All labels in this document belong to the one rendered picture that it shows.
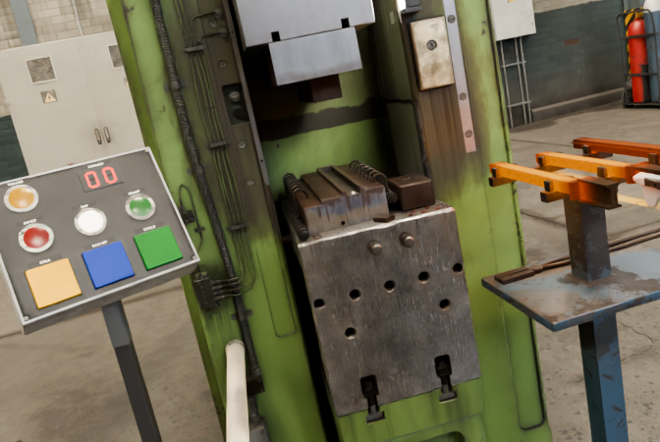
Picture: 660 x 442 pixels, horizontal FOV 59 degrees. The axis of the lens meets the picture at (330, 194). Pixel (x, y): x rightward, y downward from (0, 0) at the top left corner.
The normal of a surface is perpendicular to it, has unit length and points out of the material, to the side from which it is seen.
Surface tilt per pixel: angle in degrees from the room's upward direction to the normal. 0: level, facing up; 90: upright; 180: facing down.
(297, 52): 90
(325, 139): 90
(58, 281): 60
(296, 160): 90
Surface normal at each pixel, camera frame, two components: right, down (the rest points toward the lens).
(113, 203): 0.39, -0.43
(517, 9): 0.27, 0.15
